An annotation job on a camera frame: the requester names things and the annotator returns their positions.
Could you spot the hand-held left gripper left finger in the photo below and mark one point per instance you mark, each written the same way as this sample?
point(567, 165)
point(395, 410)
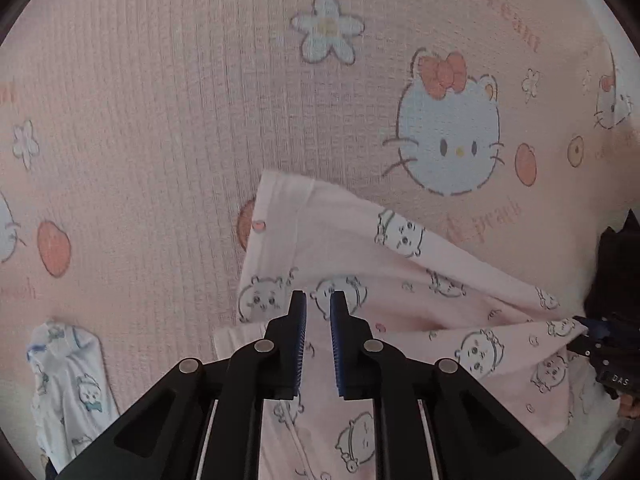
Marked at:
point(301, 340)

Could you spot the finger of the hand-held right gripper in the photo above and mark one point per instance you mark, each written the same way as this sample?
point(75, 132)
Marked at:
point(592, 327)
point(587, 350)

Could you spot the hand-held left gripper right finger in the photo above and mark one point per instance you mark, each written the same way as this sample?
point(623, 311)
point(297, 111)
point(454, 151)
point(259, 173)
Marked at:
point(336, 345)

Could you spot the pink cartoon print pajama garment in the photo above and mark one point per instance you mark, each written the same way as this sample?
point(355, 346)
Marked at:
point(400, 285)

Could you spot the white cartoon print pajama garment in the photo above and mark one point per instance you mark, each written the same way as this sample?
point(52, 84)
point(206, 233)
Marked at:
point(70, 375)

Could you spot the person's right hand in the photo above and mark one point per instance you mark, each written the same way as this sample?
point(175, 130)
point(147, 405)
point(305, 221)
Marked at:
point(624, 407)

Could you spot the pink printed blanket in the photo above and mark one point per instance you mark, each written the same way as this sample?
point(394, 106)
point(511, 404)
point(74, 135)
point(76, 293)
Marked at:
point(175, 110)

